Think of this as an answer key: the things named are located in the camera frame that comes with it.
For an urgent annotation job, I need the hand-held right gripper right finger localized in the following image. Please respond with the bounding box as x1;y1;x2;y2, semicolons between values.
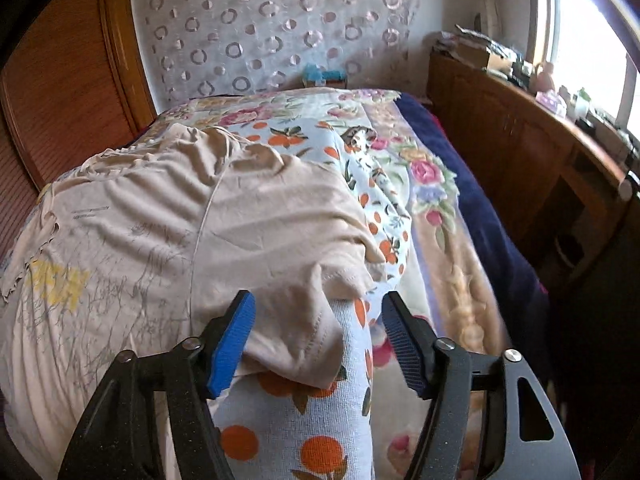
382;291;583;480

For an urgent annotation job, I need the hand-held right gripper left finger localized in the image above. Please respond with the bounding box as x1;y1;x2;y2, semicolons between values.
56;290;257;480

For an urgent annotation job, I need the beige t-shirt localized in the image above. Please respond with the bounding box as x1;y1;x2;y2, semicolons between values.
0;126;388;480

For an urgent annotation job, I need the floral pillow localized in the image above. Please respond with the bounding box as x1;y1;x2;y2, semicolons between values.
150;87;506;480

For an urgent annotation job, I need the orange print bed sheet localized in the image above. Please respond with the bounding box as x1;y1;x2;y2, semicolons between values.
207;115;416;480

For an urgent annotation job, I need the navy blue blanket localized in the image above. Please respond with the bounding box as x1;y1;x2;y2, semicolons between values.
395;91;556;411

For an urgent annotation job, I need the brown wooden desk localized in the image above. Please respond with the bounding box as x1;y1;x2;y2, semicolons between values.
425;50;640;311

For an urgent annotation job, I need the blue tissue box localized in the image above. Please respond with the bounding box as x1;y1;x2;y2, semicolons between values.
301;63;348;88

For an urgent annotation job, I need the cardboard box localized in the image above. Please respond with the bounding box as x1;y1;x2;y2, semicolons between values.
455;40;511;72

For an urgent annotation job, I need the wooden headboard panel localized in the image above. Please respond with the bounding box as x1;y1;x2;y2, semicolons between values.
0;0;161;261

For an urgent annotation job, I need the circle-patterned sheer curtain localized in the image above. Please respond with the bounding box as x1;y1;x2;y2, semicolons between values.
131;0;426;116

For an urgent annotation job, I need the window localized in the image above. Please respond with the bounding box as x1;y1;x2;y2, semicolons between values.
530;0;640;131

